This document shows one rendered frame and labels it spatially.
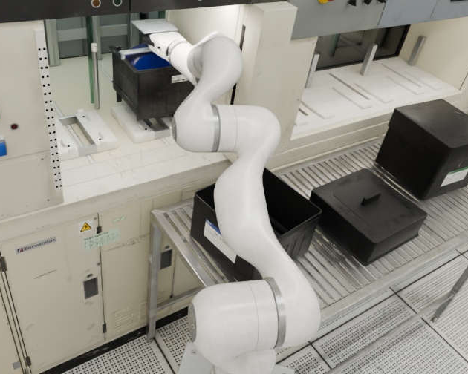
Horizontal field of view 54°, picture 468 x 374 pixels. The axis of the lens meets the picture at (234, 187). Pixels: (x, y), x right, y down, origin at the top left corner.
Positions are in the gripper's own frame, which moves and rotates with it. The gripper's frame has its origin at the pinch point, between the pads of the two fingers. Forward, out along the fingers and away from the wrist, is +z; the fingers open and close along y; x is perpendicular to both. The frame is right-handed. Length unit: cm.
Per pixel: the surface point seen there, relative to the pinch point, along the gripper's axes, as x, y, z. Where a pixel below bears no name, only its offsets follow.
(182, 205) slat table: -45, -5, -35
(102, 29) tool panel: -22, 5, 58
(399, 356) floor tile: -121, 81, -95
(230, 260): -40, -7, -66
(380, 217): -35, 44, -76
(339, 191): -35, 41, -60
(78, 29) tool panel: -22, -6, 59
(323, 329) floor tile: -121, 59, -67
